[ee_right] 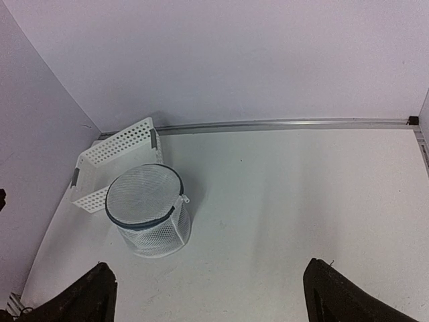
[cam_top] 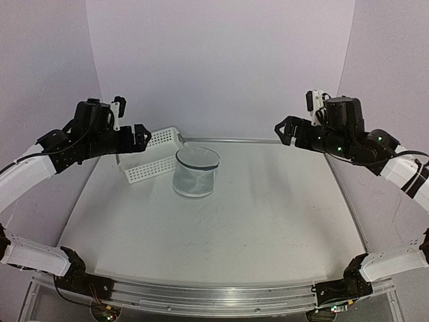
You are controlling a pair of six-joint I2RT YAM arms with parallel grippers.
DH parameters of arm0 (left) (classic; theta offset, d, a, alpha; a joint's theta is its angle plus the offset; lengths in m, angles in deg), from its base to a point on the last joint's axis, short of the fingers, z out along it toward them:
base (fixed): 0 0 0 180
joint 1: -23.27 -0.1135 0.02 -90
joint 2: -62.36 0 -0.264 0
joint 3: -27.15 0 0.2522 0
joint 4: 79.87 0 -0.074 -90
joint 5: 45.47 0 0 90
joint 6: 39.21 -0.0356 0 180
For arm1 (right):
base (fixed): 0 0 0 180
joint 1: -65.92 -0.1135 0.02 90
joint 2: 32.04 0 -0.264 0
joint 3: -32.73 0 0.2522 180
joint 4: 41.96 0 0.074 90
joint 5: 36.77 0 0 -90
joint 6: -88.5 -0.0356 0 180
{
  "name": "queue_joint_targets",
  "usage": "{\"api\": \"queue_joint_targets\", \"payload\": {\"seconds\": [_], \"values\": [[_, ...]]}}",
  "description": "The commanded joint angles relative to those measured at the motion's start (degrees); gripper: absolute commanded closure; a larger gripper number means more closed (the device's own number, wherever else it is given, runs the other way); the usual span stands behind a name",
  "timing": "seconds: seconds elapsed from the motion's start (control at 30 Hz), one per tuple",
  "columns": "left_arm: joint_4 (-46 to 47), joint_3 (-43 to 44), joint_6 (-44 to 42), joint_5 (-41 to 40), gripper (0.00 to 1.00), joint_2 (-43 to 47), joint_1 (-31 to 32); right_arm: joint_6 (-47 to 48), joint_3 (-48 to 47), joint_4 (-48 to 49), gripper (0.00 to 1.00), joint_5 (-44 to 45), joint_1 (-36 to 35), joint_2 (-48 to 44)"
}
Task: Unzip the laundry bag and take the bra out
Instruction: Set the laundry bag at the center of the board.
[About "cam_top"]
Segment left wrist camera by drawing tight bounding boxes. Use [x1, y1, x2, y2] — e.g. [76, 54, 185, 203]
[109, 96, 127, 131]

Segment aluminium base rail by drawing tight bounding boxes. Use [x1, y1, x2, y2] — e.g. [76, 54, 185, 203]
[18, 272, 404, 321]

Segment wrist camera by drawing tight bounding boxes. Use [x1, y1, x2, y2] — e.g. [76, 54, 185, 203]
[306, 90, 330, 126]
[109, 96, 127, 131]

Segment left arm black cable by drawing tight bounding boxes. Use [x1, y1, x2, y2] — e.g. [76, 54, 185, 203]
[13, 150, 54, 165]

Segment white mesh laundry bag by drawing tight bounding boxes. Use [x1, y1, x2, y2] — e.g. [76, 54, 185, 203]
[172, 146, 221, 198]

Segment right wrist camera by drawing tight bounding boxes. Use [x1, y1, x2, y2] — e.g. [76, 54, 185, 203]
[306, 90, 330, 126]

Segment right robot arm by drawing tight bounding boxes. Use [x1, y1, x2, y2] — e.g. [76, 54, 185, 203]
[274, 91, 428, 307]

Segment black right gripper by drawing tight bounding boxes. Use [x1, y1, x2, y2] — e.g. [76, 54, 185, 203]
[275, 117, 351, 160]

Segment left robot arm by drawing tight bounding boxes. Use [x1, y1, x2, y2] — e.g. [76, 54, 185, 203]
[1, 96, 151, 300]

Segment white perforated plastic basket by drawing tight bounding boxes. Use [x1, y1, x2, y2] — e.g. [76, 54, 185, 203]
[117, 127, 184, 184]

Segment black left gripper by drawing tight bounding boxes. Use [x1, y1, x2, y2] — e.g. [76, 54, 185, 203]
[83, 123, 151, 160]

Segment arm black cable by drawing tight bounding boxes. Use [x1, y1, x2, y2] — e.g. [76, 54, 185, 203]
[13, 150, 54, 165]
[393, 150, 429, 168]

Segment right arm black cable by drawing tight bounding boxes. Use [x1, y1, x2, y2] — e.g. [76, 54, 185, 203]
[393, 150, 429, 168]

